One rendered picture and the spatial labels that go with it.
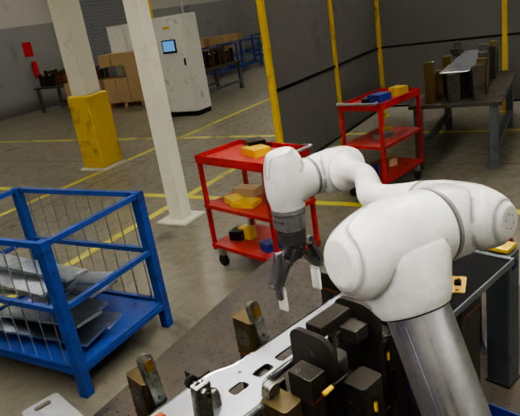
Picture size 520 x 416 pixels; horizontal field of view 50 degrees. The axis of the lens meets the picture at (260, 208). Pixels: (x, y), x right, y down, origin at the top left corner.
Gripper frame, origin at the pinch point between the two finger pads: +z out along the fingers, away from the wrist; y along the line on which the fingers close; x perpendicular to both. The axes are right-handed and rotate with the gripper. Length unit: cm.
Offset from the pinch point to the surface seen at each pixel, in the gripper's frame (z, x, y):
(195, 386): -8, 16, 48
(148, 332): 113, -206, -54
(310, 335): -5.2, 21.1, 19.0
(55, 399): 14, -38, 59
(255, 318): 7.7, -12.8, 7.0
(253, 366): 13.7, -3.3, 17.8
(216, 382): 13.7, -6.4, 28.3
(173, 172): 62, -356, -195
